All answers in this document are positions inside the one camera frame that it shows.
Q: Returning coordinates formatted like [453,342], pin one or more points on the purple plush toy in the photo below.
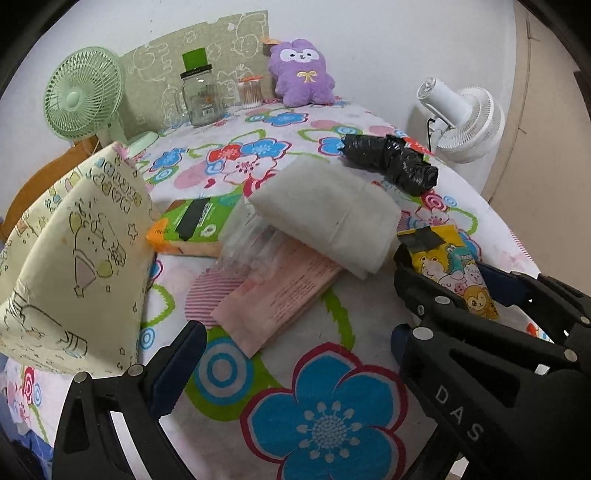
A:
[300,74]

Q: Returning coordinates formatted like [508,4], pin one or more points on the green orange snack packet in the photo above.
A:
[217,217]

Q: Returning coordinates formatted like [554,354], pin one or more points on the pink tissue pack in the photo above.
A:
[277,304]

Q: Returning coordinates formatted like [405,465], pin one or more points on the glass mug with green lid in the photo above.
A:
[201,97]

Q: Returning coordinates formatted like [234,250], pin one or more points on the cotton swab container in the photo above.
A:
[251,94]

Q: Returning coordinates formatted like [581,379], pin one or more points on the yellow cartoon tissue pack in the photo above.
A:
[443,263]

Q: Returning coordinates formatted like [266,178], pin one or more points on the green patterned backdrop board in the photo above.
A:
[152,69]

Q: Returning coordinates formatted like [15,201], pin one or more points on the green desk fan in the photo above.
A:
[74,97]

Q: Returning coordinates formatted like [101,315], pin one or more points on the orange wooden board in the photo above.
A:
[46,175]

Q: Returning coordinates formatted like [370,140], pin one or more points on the cream cartoon gift bag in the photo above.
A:
[69,277]

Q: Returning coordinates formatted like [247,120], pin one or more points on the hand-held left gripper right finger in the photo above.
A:
[398,342]

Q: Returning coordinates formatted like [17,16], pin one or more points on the small wooden block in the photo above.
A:
[268,47]

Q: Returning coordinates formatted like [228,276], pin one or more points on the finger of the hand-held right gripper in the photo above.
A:
[429,290]
[503,286]

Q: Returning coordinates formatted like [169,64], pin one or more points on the white desk fan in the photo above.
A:
[471,124]

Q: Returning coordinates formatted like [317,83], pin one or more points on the black garbage bag roll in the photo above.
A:
[392,157]

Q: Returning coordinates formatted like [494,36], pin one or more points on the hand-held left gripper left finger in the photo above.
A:
[178,369]

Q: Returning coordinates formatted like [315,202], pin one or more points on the floral bed sheet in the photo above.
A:
[323,415]

